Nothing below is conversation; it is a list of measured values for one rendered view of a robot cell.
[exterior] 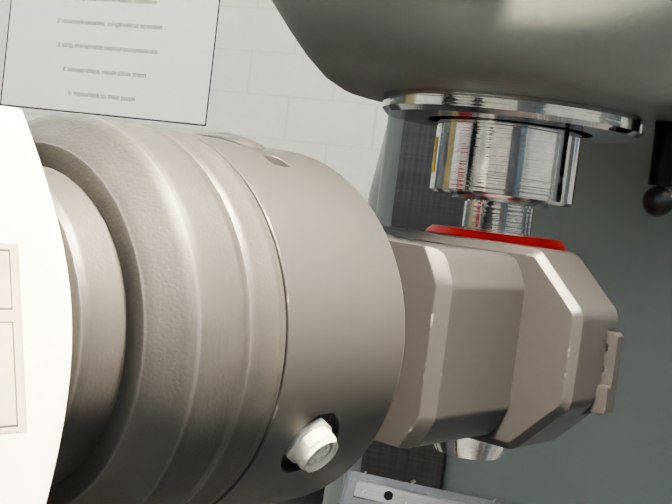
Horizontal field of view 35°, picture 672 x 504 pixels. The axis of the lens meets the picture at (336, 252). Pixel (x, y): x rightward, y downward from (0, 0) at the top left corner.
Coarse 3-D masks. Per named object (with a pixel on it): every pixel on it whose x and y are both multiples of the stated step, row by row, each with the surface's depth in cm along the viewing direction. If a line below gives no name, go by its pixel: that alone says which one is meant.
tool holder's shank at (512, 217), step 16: (464, 208) 35; (480, 208) 35; (496, 208) 34; (512, 208) 34; (528, 208) 35; (464, 224) 35; (480, 224) 34; (496, 224) 34; (512, 224) 34; (528, 224) 35
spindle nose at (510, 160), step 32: (448, 128) 34; (480, 128) 33; (512, 128) 33; (544, 128) 33; (448, 160) 34; (480, 160) 33; (512, 160) 33; (544, 160) 33; (576, 160) 34; (448, 192) 34; (480, 192) 33; (512, 192) 33; (544, 192) 33
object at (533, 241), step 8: (432, 224) 36; (440, 232) 34; (448, 232) 34; (456, 232) 34; (464, 232) 34; (472, 232) 33; (480, 232) 33; (488, 232) 33; (496, 240) 33; (504, 240) 33; (512, 240) 33; (520, 240) 33; (528, 240) 33; (536, 240) 33; (544, 240) 34; (552, 240) 34; (560, 240) 35; (552, 248) 34; (560, 248) 34
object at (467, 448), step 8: (456, 440) 35; (464, 440) 34; (472, 440) 34; (440, 448) 35; (448, 448) 35; (456, 448) 35; (464, 448) 35; (472, 448) 34; (480, 448) 34; (488, 448) 35; (496, 448) 35; (504, 448) 35; (456, 456) 35; (464, 456) 35; (472, 456) 35; (480, 456) 35; (488, 456) 35; (496, 456) 35
